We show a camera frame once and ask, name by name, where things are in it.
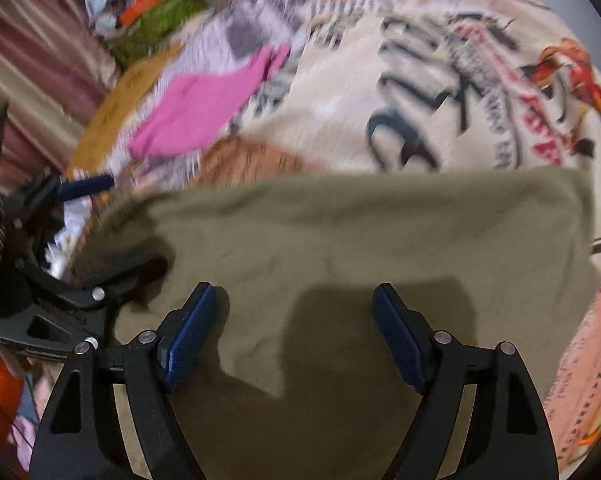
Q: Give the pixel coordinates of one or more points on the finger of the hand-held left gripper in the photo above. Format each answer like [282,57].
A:
[125,272]
[88,186]

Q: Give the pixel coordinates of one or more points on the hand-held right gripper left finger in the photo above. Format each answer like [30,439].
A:
[190,330]

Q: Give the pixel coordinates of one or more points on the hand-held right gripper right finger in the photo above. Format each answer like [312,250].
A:
[398,335]

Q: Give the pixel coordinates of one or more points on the olive green pants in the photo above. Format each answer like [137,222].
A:
[380,230]

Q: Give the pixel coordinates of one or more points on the striped brown curtain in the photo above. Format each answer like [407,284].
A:
[35,70]

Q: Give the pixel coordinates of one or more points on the pink cloth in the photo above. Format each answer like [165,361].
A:
[200,105]

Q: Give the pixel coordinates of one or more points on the bed with newspaper print sheet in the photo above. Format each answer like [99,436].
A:
[430,25]

